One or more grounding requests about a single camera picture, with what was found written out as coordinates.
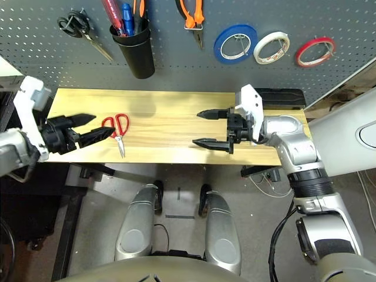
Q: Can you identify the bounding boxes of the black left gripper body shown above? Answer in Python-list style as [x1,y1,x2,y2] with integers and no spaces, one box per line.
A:
[41,116,80,156]

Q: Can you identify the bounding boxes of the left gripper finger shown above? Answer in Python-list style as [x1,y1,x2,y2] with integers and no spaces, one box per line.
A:
[78,127,116,149]
[66,114,97,127]

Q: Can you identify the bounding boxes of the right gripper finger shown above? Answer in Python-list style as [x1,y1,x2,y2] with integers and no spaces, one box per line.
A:
[192,137,235,155]
[196,109,229,120]

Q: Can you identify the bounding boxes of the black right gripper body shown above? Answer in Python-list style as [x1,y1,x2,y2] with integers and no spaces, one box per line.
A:
[226,107,256,155]

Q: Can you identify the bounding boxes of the red handled scissors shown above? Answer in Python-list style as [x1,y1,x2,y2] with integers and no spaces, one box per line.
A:
[101,113,130,159]

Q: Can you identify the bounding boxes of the thin red tape roll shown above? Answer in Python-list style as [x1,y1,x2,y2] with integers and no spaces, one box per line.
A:
[294,36,337,69]

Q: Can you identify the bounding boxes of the orange black needle-nose pliers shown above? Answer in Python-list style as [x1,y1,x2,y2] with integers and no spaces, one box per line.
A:
[175,0,206,50]

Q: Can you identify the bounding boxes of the red handled screwdriver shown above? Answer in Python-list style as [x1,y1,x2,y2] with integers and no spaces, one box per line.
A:
[101,0,126,38]

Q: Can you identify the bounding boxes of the grey perforated pegboard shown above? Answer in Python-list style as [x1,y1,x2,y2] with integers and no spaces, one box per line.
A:
[0,0,376,105]

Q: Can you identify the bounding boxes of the black plastic tool case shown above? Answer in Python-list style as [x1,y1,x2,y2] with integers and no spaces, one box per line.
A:
[254,87,306,111]

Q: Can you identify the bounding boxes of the blue tape roll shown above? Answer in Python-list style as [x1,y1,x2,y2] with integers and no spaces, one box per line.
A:
[213,24,259,65]

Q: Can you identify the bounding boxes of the white tape roll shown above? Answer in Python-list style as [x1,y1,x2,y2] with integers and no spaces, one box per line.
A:
[253,31,291,65]

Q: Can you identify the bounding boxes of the black equipment cart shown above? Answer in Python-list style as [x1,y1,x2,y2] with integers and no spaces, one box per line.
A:
[0,164,86,280]

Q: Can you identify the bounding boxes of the black plastic cup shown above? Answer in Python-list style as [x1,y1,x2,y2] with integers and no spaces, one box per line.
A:
[109,18,156,79]

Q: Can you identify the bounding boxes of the silver robot right leg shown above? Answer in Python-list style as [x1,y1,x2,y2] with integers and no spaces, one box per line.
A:
[198,183,242,276]

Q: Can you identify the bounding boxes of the silver robot leg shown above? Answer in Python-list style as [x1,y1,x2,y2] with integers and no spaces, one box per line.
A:
[198,183,242,276]
[113,179,164,261]

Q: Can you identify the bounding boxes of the white rounded appliance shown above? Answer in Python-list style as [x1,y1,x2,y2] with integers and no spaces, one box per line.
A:
[304,88,376,177]

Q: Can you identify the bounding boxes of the silver robot left leg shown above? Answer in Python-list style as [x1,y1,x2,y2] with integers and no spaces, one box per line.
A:
[113,179,164,261]

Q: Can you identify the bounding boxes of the orange black screwdriver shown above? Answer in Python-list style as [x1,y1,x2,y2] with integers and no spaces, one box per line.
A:
[132,0,147,30]

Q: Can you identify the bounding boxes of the olive grey robot torso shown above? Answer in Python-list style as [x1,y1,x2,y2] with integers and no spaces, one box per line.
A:
[58,256,376,282]

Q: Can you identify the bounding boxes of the black table frame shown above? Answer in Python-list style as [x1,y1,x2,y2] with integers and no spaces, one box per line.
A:
[63,163,284,179]

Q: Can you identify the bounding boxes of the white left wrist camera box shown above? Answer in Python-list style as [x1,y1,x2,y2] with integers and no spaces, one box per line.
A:
[13,75,53,163]

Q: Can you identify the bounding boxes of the white floor cable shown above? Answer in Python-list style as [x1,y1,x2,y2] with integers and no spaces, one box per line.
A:
[252,172,294,198]

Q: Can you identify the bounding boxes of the black handled scissors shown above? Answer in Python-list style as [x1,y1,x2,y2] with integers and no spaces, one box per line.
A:
[56,10,115,62]

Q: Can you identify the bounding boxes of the white metal shelf frame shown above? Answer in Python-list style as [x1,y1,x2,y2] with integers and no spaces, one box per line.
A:
[304,55,376,112]

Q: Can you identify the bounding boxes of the blue handled screwdriver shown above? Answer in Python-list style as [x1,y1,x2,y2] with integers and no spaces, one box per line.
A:
[120,2,135,36]

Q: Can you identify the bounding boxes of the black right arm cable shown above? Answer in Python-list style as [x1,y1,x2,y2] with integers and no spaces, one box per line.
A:
[268,199,297,282]

